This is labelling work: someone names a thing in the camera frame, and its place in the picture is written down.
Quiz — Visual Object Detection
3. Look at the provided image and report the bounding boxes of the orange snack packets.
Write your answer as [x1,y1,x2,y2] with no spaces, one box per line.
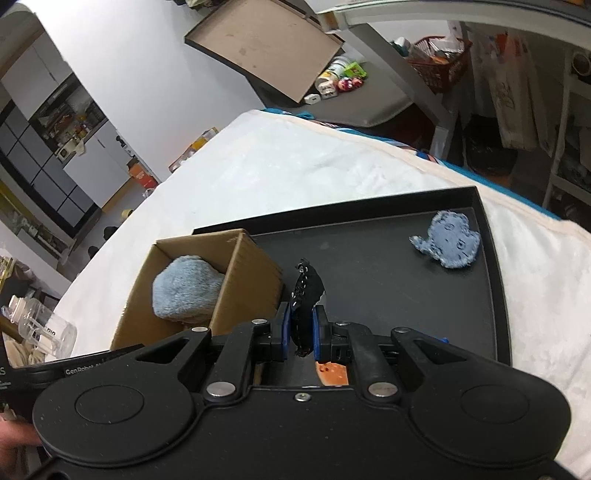
[168,127,219,172]

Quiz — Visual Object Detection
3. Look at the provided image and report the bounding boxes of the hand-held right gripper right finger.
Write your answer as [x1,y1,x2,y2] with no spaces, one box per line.
[312,306,467,398]

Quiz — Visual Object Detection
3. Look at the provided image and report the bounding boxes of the red basket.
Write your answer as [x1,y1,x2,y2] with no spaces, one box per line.
[406,36,473,94]

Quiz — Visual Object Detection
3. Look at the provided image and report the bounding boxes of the white cabinet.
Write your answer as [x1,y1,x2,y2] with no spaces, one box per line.
[64,119,160,209]

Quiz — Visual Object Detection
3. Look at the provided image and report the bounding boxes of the blue-grey fluffy cloth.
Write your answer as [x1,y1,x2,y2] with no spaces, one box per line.
[152,256,227,325]

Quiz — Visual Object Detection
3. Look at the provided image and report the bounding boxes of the black glass cabinet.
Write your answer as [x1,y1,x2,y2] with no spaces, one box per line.
[0,99,100,232]

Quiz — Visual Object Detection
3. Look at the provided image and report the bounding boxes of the orange cardboard box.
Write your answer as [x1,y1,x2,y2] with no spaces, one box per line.
[128,159,158,189]

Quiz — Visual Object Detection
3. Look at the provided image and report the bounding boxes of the white tote bag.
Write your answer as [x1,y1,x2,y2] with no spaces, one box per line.
[475,32,551,151]

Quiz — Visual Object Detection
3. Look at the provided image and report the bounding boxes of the brown board with black frame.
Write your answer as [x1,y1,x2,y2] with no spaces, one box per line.
[185,0,345,103]

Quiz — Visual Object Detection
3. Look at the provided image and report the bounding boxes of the clear plastic bottle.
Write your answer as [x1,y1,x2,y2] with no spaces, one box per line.
[0,295,77,359]

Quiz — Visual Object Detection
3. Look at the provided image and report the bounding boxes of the black tray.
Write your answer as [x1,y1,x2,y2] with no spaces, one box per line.
[191,186,513,388]

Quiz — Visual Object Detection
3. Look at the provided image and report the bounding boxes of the black trash bag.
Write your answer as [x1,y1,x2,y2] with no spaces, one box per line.
[464,115,518,177]

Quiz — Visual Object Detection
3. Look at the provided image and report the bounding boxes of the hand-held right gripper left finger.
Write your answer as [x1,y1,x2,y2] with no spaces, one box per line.
[134,302,292,398]

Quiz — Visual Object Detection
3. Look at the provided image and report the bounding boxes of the burger plush toy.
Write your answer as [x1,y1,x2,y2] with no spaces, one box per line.
[315,361,350,387]

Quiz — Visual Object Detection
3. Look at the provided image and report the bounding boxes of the white table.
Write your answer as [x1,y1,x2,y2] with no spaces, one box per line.
[318,0,591,160]

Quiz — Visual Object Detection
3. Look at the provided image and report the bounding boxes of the white shelf rack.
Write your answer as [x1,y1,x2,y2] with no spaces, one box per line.
[540,44,591,219]

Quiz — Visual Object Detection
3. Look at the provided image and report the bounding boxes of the person's left hand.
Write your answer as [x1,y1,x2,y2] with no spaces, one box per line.
[0,422,43,448]

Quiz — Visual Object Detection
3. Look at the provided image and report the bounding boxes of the black round plush toy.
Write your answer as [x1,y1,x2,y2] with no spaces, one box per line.
[290,258,327,358]

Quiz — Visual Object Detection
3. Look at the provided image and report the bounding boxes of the white and green can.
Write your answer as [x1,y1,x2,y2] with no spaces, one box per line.
[316,58,352,92]

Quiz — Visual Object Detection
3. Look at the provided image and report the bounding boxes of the grey-blue plush toy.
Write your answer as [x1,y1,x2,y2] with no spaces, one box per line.
[409,210,482,269]

